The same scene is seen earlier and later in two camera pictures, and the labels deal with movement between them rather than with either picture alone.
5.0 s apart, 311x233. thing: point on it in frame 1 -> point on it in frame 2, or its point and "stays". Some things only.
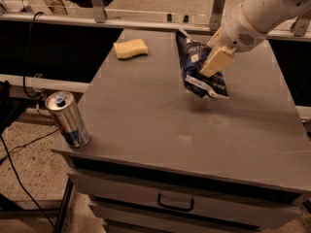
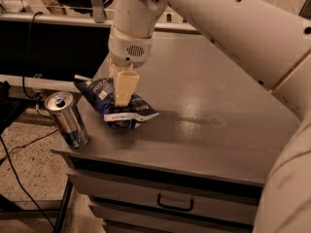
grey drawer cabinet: (163, 158) stays
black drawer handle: (173, 207) stays
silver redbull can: (63, 107) stays
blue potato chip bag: (191, 54) -> (102, 91)
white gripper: (236, 33) -> (128, 50)
